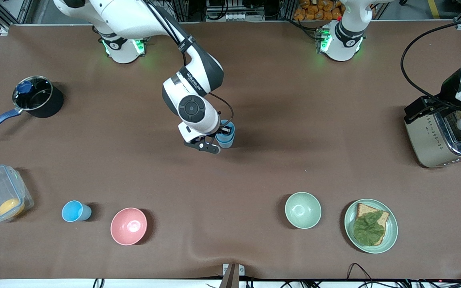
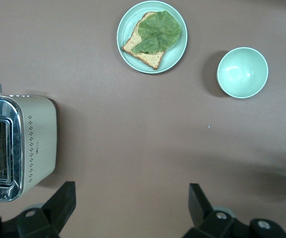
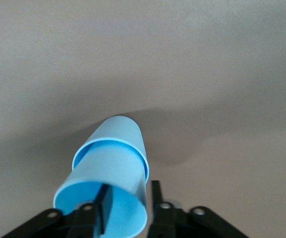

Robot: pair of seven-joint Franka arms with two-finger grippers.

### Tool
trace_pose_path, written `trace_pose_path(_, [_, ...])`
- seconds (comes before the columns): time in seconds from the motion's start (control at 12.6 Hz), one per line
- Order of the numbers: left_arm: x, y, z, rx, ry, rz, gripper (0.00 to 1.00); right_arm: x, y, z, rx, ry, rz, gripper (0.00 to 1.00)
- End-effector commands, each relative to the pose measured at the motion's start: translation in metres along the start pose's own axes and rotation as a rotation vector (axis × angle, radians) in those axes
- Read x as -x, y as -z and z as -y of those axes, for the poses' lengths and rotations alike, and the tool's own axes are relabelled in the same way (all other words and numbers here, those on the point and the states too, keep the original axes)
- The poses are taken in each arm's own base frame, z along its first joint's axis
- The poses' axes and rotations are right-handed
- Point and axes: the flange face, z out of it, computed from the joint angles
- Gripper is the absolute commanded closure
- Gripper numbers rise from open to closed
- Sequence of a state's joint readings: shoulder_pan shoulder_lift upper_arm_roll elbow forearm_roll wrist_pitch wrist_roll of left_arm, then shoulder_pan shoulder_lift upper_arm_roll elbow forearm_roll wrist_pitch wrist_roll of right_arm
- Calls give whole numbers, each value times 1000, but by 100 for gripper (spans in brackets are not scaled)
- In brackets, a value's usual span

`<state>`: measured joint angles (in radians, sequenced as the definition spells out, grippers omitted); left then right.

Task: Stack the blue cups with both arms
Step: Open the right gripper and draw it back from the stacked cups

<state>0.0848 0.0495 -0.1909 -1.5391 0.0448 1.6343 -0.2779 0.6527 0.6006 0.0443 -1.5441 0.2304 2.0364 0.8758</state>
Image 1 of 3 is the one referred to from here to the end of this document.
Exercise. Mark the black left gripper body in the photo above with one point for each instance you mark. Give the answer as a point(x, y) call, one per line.
point(450, 91)

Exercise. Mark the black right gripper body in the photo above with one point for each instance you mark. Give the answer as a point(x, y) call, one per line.
point(219, 129)

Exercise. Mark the light blue plastic cup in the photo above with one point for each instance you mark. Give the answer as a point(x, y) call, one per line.
point(73, 210)
point(230, 138)

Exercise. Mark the grey-blue plastic cup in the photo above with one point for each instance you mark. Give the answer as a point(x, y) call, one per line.
point(226, 145)

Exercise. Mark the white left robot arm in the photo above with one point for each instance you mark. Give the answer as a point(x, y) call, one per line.
point(344, 40)

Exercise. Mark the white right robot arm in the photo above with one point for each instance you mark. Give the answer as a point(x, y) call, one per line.
point(192, 108)

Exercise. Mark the beige and chrome toaster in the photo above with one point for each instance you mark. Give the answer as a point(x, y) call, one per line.
point(426, 140)

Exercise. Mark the brown table mat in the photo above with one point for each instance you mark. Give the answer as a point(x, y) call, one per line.
point(214, 192)

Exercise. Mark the pale green bowl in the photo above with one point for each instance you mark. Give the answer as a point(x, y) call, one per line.
point(303, 210)

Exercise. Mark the brown bread slice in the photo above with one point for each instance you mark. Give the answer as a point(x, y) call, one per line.
point(383, 218)

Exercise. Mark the pale green plate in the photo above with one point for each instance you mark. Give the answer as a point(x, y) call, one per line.
point(390, 230)

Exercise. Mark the pink bowl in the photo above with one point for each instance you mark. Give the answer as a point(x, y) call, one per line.
point(128, 226)

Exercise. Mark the green lettuce leaf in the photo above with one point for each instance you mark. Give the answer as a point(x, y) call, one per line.
point(368, 228)

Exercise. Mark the bag of orange snacks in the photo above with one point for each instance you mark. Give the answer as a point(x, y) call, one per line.
point(318, 10)

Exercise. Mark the small dark blue object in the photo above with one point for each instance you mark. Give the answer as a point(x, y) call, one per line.
point(24, 86)

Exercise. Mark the orange round food item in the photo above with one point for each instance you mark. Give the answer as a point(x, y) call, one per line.
point(10, 206)

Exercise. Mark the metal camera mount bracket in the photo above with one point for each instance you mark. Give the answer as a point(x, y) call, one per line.
point(232, 276)

